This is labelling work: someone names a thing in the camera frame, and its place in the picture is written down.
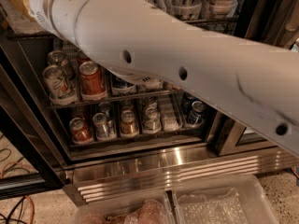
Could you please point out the red can bottom shelf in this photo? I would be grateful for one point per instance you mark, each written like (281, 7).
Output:
(80, 130)

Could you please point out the orange soda can behind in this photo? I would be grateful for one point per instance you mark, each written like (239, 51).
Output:
(82, 57)

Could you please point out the stainless steel display fridge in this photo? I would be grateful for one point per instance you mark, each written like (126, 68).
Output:
(37, 125)

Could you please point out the dark blue can behind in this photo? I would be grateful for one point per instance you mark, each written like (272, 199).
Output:
(186, 102)

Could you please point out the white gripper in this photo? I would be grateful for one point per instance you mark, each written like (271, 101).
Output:
(39, 4)

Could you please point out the orange soda can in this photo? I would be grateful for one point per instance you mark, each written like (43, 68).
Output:
(91, 78)
(82, 57)

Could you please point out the white green soda can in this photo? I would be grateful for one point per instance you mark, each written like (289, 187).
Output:
(57, 82)

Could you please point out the clear plastic bin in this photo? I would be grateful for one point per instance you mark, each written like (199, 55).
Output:
(139, 207)
(224, 199)

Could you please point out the clear plastic bin left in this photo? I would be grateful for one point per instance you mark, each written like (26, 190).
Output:
(139, 207)

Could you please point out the grey can bottom shelf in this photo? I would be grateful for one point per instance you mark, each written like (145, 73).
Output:
(151, 120)

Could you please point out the blue pepsi can front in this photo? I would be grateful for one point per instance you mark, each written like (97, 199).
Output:
(119, 83)

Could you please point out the silver can bottom shelf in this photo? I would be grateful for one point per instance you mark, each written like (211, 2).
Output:
(101, 126)

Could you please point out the orange soda can front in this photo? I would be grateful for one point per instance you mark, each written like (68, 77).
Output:
(91, 78)

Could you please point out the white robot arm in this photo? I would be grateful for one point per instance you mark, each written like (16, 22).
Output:
(253, 83)

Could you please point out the blue can bottom right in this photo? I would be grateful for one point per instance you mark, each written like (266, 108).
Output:
(196, 113)

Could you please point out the brown can bottom shelf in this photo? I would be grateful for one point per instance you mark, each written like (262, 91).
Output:
(128, 123)

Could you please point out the clear plastic bin right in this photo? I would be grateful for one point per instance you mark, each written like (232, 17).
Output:
(224, 199)

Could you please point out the silver can behind left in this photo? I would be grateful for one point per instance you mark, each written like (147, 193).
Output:
(59, 58)

